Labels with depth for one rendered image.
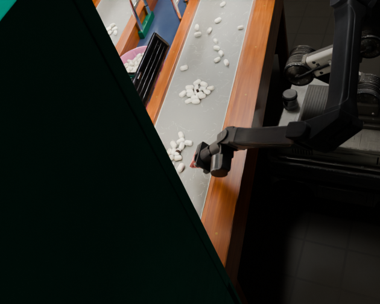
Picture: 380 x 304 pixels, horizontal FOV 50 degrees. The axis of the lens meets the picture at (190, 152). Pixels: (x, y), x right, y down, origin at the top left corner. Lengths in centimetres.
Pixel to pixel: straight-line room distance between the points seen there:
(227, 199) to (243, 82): 57
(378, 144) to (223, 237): 84
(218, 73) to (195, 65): 14
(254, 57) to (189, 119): 41
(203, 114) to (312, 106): 57
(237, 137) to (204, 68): 74
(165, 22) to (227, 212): 138
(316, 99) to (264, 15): 48
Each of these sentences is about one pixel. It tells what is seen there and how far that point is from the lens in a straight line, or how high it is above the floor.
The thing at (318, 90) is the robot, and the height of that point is 47.
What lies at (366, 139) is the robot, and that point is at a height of 47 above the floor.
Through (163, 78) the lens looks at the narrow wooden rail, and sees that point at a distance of 192.
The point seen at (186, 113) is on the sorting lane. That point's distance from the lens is 175.
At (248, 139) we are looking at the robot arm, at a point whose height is 103.
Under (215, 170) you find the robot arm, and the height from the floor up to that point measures 91.
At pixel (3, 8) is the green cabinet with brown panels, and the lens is 43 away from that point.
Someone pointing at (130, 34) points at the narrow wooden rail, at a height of 76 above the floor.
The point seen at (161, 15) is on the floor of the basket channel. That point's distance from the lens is 252.
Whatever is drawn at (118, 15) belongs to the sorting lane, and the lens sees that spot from 256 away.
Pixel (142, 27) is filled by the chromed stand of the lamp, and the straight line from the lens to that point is 238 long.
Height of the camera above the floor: 195
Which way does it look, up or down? 49 degrees down
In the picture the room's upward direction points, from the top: 23 degrees counter-clockwise
